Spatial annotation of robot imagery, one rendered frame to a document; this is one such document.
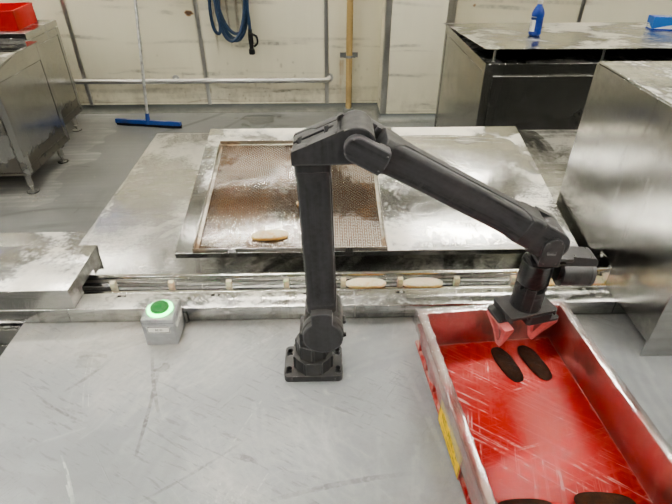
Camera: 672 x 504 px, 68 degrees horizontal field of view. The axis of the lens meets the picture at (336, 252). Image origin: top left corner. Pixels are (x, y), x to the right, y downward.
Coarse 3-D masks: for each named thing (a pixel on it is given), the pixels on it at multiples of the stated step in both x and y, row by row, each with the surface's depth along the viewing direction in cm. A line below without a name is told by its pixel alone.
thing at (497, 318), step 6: (492, 306) 98; (492, 312) 96; (498, 312) 96; (492, 318) 98; (498, 318) 95; (504, 318) 95; (492, 324) 99; (498, 324) 95; (504, 324) 95; (498, 330) 99; (504, 330) 93; (510, 330) 93; (498, 336) 100; (504, 336) 95; (498, 342) 99
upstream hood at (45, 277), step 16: (0, 256) 121; (16, 256) 121; (32, 256) 121; (48, 256) 121; (64, 256) 121; (80, 256) 121; (96, 256) 125; (0, 272) 116; (16, 272) 116; (32, 272) 116; (48, 272) 116; (64, 272) 116; (80, 272) 117; (96, 272) 125; (0, 288) 111; (16, 288) 111; (32, 288) 111; (48, 288) 111; (64, 288) 111; (80, 288) 117; (0, 304) 113; (16, 304) 113; (32, 304) 113; (48, 304) 113; (64, 304) 113
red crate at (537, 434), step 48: (432, 384) 100; (480, 384) 101; (528, 384) 101; (576, 384) 101; (480, 432) 92; (528, 432) 92; (576, 432) 92; (528, 480) 84; (576, 480) 84; (624, 480) 84
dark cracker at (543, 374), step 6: (522, 348) 108; (528, 348) 108; (522, 354) 107; (528, 354) 106; (534, 354) 106; (528, 360) 105; (534, 360) 105; (540, 360) 105; (528, 366) 105; (534, 366) 104; (540, 366) 104; (546, 366) 104; (534, 372) 103; (540, 372) 102; (546, 372) 103; (546, 378) 102
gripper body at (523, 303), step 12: (516, 288) 93; (504, 300) 96; (516, 300) 93; (528, 300) 92; (540, 300) 92; (504, 312) 94; (516, 312) 93; (528, 312) 93; (540, 312) 94; (552, 312) 94
